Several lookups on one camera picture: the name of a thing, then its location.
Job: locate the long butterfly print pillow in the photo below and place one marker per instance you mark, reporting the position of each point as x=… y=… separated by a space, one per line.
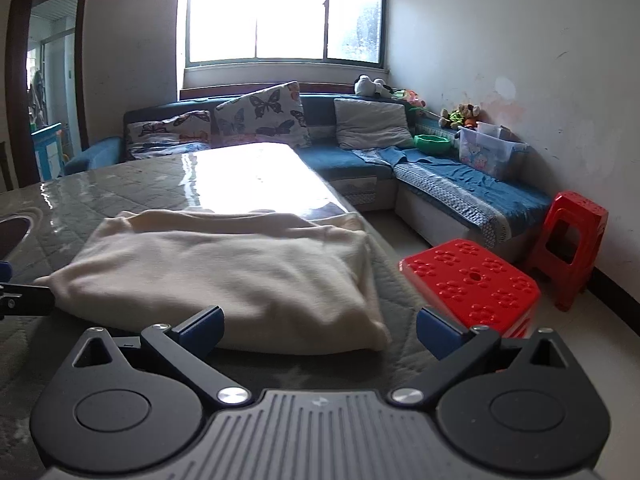
x=170 y=132

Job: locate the red plastic stool with holes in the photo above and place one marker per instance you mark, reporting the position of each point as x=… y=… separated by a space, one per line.
x=470 y=280

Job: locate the blue trash bin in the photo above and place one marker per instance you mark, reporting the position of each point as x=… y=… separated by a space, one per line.
x=46 y=152

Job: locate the cream knit garment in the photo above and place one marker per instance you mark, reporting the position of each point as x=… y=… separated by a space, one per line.
x=225 y=270

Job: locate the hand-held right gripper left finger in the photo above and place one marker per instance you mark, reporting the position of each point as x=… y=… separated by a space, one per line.
x=202 y=331

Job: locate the large butterfly print pillow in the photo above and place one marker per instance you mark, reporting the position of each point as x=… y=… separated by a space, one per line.
x=265 y=115

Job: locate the window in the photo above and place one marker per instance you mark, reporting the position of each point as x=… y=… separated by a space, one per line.
x=260 y=15

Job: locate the black and white plush toy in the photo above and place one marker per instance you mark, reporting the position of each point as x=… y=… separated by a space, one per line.
x=372 y=86

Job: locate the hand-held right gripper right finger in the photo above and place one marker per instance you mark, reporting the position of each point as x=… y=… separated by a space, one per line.
x=436 y=331

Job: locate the orange plush toy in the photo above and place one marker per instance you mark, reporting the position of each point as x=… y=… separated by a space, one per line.
x=472 y=116

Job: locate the clear plastic storage box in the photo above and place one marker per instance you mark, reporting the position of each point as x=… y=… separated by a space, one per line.
x=490 y=152

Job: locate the blue sofa cover cloth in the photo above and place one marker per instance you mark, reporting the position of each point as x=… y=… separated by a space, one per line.
x=465 y=185

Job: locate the green and pink toy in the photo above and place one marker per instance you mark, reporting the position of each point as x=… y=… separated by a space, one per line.
x=411 y=99

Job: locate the blue corner sofa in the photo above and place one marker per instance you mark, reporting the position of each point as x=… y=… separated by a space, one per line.
x=325 y=160

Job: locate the dark wooden door frame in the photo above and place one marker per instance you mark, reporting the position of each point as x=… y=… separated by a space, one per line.
x=82 y=60

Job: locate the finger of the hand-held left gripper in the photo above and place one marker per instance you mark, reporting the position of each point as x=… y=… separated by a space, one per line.
x=25 y=300

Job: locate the tall red plastic stool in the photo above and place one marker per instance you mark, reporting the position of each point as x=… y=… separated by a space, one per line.
x=582 y=215

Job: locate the grey pillow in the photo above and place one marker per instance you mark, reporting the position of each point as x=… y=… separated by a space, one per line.
x=372 y=122

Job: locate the green bowl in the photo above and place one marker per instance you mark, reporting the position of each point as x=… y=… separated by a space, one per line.
x=432 y=144

